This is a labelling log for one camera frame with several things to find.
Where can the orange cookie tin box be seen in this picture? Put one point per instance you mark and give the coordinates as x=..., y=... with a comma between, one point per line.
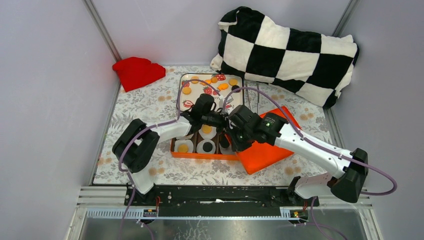
x=196, y=139

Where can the black sandwich cookie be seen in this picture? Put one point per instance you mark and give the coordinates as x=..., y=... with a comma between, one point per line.
x=208, y=147
x=235, y=88
x=224, y=142

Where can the red cloth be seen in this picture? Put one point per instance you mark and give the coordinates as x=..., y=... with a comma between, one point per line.
x=135, y=72

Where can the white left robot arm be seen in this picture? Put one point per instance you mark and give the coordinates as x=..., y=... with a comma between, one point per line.
x=136, y=145

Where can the orange fish shaped cookie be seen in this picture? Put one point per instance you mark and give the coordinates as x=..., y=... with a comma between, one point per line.
x=207, y=81
x=223, y=86

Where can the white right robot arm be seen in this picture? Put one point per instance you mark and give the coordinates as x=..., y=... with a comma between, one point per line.
x=345, y=174

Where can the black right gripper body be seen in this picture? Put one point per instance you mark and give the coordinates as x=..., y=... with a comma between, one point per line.
x=241, y=138

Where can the orange tin lid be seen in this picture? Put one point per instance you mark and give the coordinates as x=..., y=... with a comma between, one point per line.
x=262, y=155

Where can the round yellow biscuit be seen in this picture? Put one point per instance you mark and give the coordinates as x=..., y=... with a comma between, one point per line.
x=206, y=129
x=183, y=148
x=194, y=79
x=186, y=90
x=233, y=82

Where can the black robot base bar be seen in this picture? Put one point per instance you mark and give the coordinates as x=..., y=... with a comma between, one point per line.
x=218, y=201

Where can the small swirl orange cookie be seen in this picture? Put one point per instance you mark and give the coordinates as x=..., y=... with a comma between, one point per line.
x=214, y=79

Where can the checkered black white blanket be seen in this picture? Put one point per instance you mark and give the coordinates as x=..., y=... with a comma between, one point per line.
x=311, y=65

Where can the white paper cupcake liner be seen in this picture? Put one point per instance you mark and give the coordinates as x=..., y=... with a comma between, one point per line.
x=187, y=137
x=226, y=150
x=200, y=144
x=208, y=136
x=188, y=142

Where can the metal serving tongs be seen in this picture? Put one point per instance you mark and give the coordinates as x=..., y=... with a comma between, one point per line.
x=252, y=97

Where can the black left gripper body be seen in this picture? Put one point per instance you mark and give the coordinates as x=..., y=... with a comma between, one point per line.
x=219, y=120

